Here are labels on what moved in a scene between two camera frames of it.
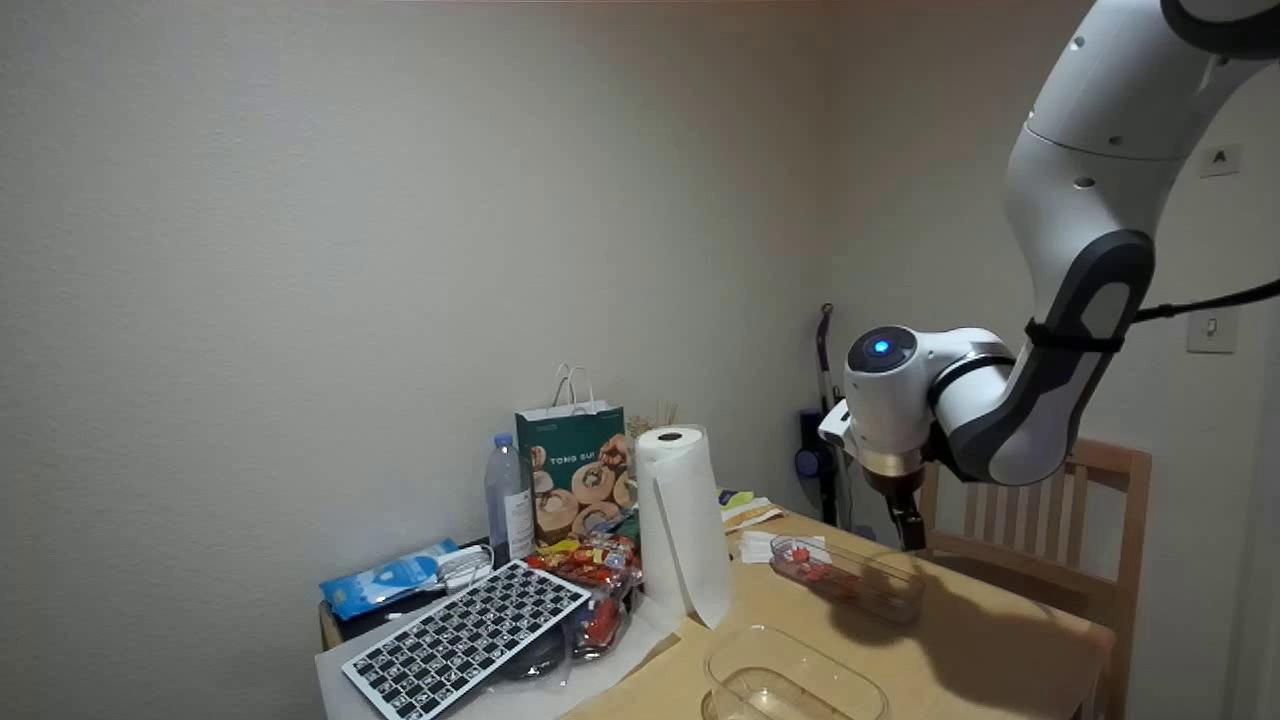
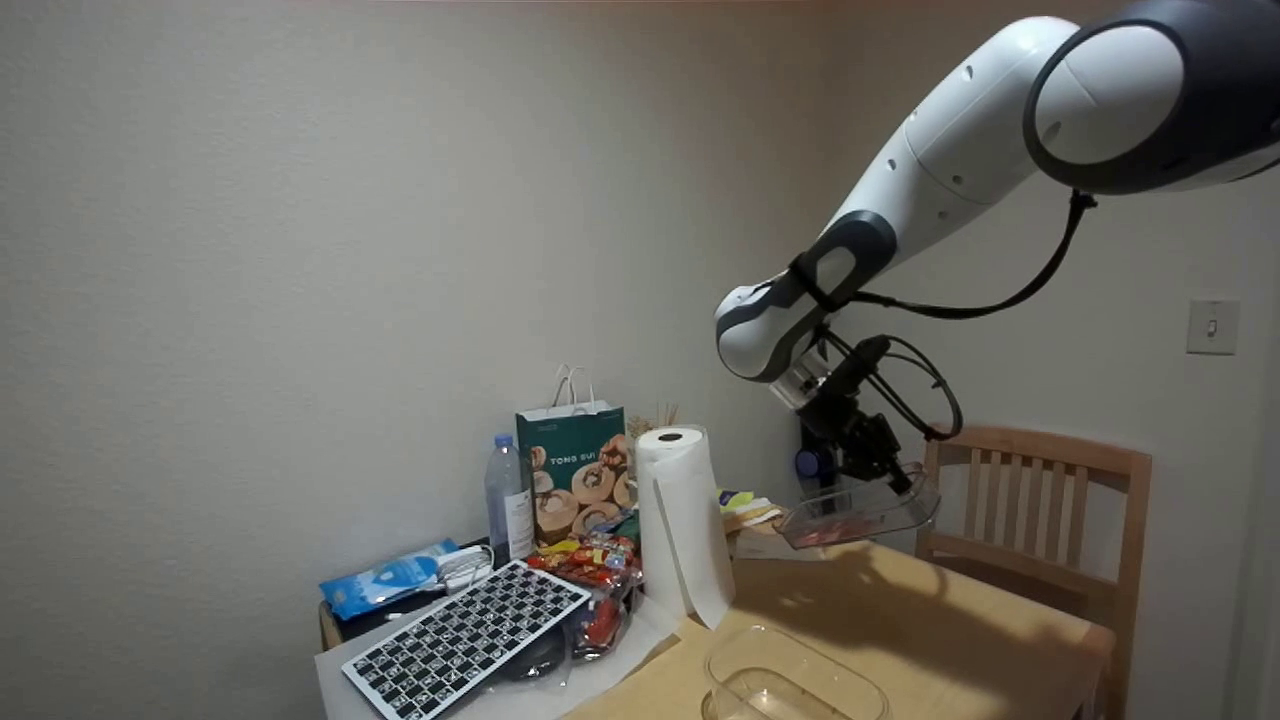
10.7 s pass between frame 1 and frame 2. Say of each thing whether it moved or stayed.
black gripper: moved
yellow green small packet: stayed
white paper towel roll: stayed
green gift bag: stayed
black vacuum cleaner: stayed
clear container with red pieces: moved
